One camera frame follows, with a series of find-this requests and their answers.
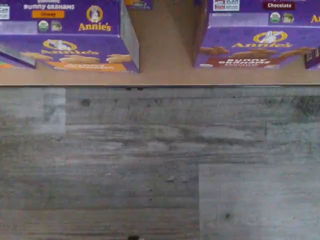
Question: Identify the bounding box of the purple box with multicolour patch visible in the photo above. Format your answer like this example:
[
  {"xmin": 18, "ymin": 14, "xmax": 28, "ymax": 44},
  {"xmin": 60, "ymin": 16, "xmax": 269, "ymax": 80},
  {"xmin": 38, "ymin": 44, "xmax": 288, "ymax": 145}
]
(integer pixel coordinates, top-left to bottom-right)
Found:
[{"xmin": 0, "ymin": 44, "xmax": 37, "ymax": 70}]

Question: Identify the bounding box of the purple box with orange patch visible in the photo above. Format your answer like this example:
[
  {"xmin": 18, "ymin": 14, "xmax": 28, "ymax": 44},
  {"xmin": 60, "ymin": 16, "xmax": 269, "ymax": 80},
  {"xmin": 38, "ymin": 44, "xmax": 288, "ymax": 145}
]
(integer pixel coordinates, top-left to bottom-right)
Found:
[
  {"xmin": 0, "ymin": 0, "xmax": 140, "ymax": 74},
  {"xmin": 123, "ymin": 0, "xmax": 154, "ymax": 11}
]

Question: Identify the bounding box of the purple box with teal patch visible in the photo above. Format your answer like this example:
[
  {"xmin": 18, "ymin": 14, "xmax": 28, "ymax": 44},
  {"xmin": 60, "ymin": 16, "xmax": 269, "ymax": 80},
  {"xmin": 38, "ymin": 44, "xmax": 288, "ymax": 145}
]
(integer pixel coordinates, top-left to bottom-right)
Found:
[{"xmin": 303, "ymin": 46, "xmax": 320, "ymax": 70}]

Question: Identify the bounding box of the purple box with brown patch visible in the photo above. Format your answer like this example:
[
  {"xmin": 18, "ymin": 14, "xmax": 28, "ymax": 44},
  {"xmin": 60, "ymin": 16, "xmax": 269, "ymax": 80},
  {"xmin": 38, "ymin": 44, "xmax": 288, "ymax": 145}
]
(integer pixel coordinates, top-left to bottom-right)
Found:
[{"xmin": 193, "ymin": 0, "xmax": 320, "ymax": 70}]

